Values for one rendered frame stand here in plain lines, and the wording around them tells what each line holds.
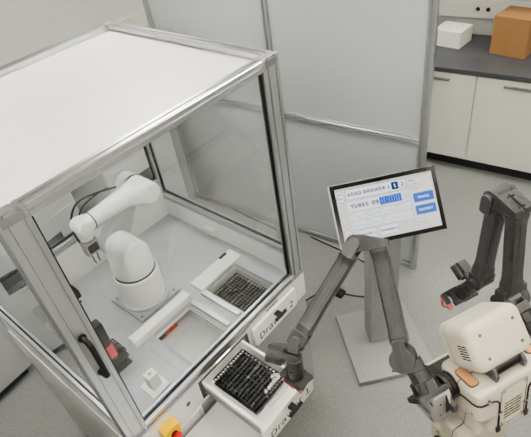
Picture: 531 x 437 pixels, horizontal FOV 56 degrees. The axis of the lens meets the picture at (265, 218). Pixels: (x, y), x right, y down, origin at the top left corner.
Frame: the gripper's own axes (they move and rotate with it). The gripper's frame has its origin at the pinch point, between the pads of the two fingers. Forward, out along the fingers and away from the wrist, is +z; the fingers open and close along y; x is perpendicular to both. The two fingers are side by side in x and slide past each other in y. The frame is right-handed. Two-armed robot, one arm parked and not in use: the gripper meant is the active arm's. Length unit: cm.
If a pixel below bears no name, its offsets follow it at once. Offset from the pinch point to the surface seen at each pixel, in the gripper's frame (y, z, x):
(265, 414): 10.3, 16.5, 8.6
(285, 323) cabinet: 36, 26, -36
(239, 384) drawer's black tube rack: 24.2, 10.3, 7.3
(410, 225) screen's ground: 8, -1, -100
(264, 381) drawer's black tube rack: 18.7, 13.5, -1.0
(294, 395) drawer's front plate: 2.6, 7.7, -0.4
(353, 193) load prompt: 33, -16, -91
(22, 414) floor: 169, 103, 65
